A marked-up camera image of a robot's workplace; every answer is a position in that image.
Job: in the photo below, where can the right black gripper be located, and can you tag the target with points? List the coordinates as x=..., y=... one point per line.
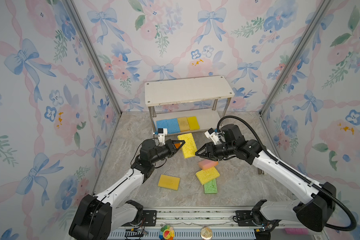
x=209, y=150

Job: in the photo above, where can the blue sponge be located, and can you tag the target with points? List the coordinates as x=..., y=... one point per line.
x=163, y=124
x=173, y=126

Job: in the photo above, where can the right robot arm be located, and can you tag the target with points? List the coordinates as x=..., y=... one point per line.
x=311, y=208

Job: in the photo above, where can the green sponge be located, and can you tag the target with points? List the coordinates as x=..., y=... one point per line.
x=211, y=187

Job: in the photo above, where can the blue sponge front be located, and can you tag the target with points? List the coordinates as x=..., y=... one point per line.
x=173, y=126

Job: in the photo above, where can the colourful flower toy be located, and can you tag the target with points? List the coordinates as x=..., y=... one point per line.
x=167, y=233

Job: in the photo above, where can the right aluminium frame post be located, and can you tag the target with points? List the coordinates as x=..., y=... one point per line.
x=316, y=19

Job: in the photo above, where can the left aluminium frame post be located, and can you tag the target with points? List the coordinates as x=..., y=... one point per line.
x=78, y=24

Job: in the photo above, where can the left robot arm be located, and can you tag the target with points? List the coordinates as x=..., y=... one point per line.
x=97, y=216

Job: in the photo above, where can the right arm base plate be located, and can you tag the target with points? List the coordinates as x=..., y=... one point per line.
x=246, y=218

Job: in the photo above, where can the round gold badge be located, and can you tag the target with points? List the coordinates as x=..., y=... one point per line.
x=206, y=233

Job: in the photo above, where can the white two-tier metal shelf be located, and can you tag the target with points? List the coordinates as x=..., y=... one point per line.
x=192, y=90

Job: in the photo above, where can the aluminium front rail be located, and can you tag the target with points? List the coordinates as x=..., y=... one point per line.
x=187, y=223

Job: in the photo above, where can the aluminium frame post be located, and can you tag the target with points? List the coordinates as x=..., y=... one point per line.
x=78, y=24
x=316, y=19

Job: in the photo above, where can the light yellow cellulose sponge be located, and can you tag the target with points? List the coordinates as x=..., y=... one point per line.
x=205, y=176

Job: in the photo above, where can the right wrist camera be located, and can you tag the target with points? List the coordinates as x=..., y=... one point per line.
x=214, y=136

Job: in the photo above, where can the bright yellow scouring sponge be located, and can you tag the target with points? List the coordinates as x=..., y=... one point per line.
x=193, y=123

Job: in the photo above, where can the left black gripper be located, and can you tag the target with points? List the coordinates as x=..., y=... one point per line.
x=170, y=148

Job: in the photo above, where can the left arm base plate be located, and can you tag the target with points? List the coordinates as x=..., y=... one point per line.
x=145, y=218

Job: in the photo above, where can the pink sponge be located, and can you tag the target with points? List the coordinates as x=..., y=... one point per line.
x=207, y=164

